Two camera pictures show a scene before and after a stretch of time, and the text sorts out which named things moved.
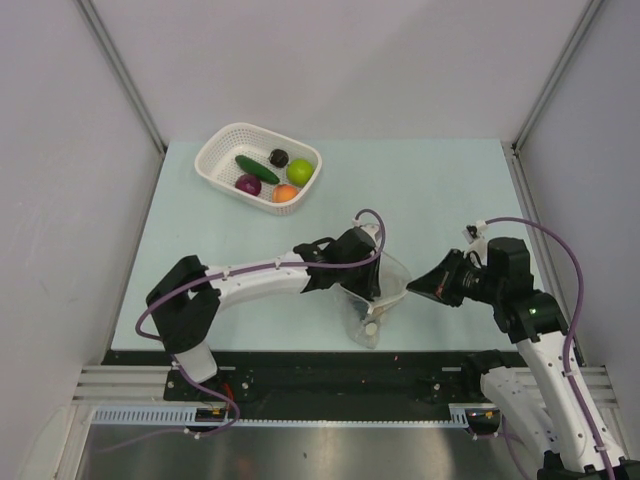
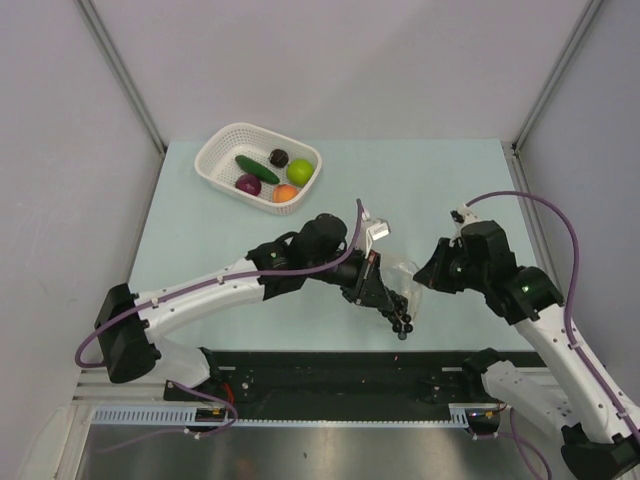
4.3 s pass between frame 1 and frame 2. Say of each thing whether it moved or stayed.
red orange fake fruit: stayed
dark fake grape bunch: moved
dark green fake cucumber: stayed
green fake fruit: stayed
